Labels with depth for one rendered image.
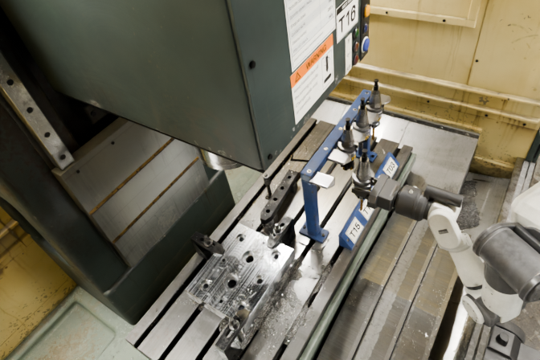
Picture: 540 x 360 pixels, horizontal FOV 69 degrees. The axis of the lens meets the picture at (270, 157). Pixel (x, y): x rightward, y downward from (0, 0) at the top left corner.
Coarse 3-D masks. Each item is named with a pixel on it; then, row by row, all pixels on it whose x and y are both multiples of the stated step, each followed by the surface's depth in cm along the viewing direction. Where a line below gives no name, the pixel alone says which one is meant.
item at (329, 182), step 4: (316, 172) 122; (320, 172) 122; (316, 176) 121; (320, 176) 120; (324, 176) 120; (328, 176) 120; (332, 176) 120; (312, 180) 120; (316, 180) 120; (320, 180) 119; (324, 180) 119; (328, 180) 119; (332, 180) 119; (316, 184) 119; (320, 184) 118; (324, 184) 118; (328, 184) 118; (332, 184) 118; (324, 188) 117; (328, 188) 117
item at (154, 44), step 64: (0, 0) 82; (64, 0) 68; (128, 0) 59; (192, 0) 51; (256, 0) 53; (64, 64) 86; (128, 64) 71; (192, 64) 60; (256, 64) 57; (192, 128) 73; (256, 128) 63
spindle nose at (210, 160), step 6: (198, 150) 88; (204, 150) 86; (198, 156) 90; (204, 156) 87; (210, 156) 86; (216, 156) 86; (204, 162) 90; (210, 162) 88; (216, 162) 87; (222, 162) 87; (228, 162) 87; (234, 162) 87; (216, 168) 89; (222, 168) 89; (228, 168) 89; (234, 168) 89
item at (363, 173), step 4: (360, 160) 112; (368, 160) 112; (360, 164) 112; (364, 164) 112; (368, 164) 112; (360, 168) 113; (364, 168) 112; (368, 168) 113; (356, 172) 116; (360, 172) 114; (364, 172) 113; (368, 172) 114; (356, 176) 116; (360, 176) 115; (364, 176) 114; (368, 176) 115; (360, 180) 116; (364, 180) 115
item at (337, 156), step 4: (332, 152) 127; (336, 152) 127; (340, 152) 127; (344, 152) 126; (328, 156) 126; (332, 156) 126; (336, 156) 126; (340, 156) 125; (344, 156) 125; (348, 156) 125; (328, 160) 126; (332, 160) 125; (336, 160) 124; (340, 160) 124; (344, 160) 124; (348, 160) 124; (340, 164) 124; (344, 164) 123
